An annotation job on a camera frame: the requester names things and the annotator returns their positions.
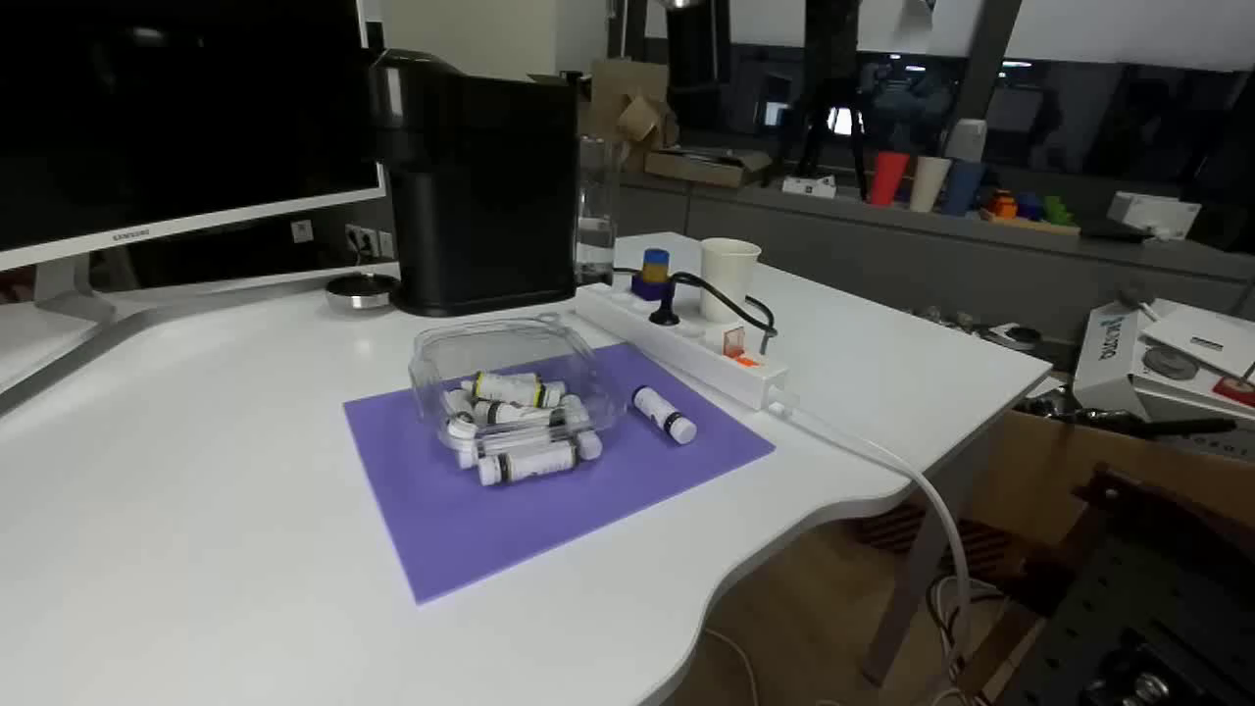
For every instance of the blue cup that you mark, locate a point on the blue cup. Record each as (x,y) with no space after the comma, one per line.
(962,190)

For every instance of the white paper cup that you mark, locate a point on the white paper cup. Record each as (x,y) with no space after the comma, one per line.
(732,270)

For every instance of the white framed computer monitor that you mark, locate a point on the white framed computer monitor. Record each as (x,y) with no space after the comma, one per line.
(160,104)

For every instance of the grey table leg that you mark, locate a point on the grey table leg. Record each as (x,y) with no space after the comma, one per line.
(907,591)

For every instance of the red cup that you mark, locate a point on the red cup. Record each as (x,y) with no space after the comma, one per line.
(889,180)

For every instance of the clear plastic container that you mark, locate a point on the clear plastic container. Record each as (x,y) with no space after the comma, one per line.
(510,342)

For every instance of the flat cardboard piece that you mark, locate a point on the flat cardboard piece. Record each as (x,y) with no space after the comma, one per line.
(706,168)

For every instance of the large brown cardboard box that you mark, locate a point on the large brown cardboard box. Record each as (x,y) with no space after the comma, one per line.
(1045,471)

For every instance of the blue toy block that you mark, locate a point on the blue toy block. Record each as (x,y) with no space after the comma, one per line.
(1028,210)

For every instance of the open cardboard box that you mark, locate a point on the open cardboard box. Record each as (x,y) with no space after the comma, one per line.
(628,113)

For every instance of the white flat box red mark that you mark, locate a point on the white flat box red mark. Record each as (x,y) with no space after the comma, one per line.
(1203,354)

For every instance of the white wall outlet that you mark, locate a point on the white wall outlet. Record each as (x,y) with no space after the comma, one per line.
(370,241)

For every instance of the white upturned cup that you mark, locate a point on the white upturned cup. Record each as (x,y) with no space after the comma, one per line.
(967,138)

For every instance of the clear glass bottle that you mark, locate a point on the clear glass bottle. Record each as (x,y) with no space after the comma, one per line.
(594,220)

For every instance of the beige cup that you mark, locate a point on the beige cup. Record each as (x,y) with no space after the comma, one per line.
(927,181)

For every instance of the white printed carton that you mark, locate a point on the white printed carton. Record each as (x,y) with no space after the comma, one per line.
(1105,354)

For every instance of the orange toy block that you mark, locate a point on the orange toy block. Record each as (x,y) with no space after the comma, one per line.
(1000,204)

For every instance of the white labelled vial black cap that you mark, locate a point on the white labelled vial black cap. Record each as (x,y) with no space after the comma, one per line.
(664,412)

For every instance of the clear plastic container base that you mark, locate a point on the clear plastic container base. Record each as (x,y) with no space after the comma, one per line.
(599,412)

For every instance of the green toy block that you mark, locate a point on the green toy block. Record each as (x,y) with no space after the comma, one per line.
(1058,210)

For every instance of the black camera tripod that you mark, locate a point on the black camera tripod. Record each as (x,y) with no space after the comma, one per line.
(825,82)

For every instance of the purple rectangular mat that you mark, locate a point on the purple rectangular mat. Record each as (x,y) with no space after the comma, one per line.
(446,522)

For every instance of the white monitor stand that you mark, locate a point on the white monitor stand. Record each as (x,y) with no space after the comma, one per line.
(62,280)

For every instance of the grey low partition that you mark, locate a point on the grey low partition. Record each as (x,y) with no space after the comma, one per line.
(889,257)

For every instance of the black box-shaped appliance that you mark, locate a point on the black box-shaped appliance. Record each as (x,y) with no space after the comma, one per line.
(482,198)

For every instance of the blue and yellow small object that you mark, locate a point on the blue and yellow small object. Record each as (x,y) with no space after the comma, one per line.
(652,265)

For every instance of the white power strip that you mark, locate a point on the white power strip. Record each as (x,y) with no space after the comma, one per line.
(693,354)

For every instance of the small white box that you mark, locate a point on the small white box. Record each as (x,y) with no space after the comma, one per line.
(1154,212)

